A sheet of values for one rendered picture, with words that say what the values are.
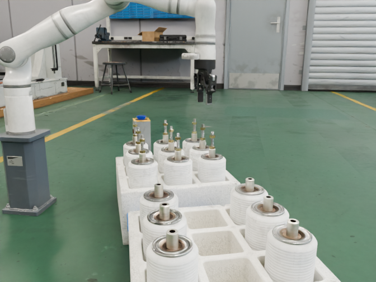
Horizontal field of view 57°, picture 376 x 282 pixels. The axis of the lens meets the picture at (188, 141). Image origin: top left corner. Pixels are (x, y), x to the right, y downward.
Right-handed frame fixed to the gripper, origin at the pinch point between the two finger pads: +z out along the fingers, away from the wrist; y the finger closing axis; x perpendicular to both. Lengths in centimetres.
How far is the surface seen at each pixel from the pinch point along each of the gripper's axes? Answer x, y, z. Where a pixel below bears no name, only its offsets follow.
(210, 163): 5.3, -15.3, 18.7
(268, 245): 18, -63, 20
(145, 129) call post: 13.5, 28.5, 15.5
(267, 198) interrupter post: 11, -54, 15
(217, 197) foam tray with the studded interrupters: 4.4, -19.0, 29.5
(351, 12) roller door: -407, 307, -77
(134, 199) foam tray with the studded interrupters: 31.0, -14.1, 27.5
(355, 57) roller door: -418, 299, -9
